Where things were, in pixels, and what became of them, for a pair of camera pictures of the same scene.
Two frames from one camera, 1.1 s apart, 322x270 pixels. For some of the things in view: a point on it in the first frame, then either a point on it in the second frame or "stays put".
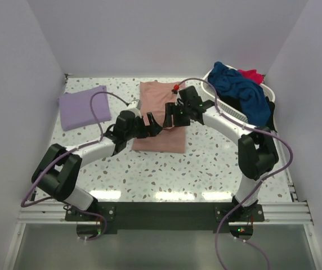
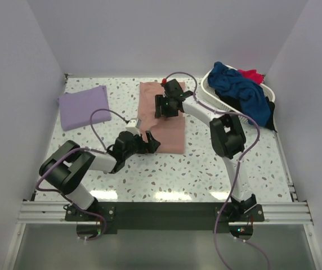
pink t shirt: (153, 96) stays put
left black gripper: (144, 133) to (150, 147)
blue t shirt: (248, 93) stays put
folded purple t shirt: (75, 110) stays put
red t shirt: (253, 75) stays put
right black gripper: (171, 108) to (160, 100)
